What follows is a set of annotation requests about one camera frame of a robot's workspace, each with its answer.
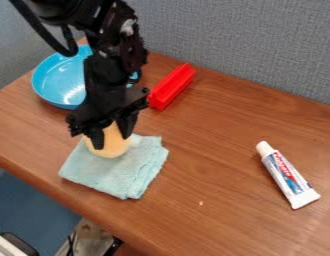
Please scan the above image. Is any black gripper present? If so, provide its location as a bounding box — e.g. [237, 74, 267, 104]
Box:
[67, 56, 150, 150]

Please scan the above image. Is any light blue cloth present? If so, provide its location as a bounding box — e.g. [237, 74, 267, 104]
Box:
[59, 134, 170, 200]

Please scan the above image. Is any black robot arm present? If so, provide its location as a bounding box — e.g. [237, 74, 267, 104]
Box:
[8, 0, 150, 150]

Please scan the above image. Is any blue plate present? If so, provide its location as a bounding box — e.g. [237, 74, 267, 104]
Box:
[31, 44, 142, 111]

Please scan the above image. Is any red plastic block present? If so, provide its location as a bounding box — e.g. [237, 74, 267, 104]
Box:
[149, 63, 197, 111]

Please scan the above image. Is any grey table leg base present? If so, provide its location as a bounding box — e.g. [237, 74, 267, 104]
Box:
[55, 218, 123, 256]

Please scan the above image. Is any white black object corner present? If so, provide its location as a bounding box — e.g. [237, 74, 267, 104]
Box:
[0, 232, 40, 256]

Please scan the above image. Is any white toothpaste tube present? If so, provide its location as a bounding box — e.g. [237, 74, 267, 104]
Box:
[257, 141, 321, 210]

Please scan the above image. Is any black cable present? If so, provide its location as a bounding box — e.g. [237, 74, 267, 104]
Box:
[8, 0, 80, 58]

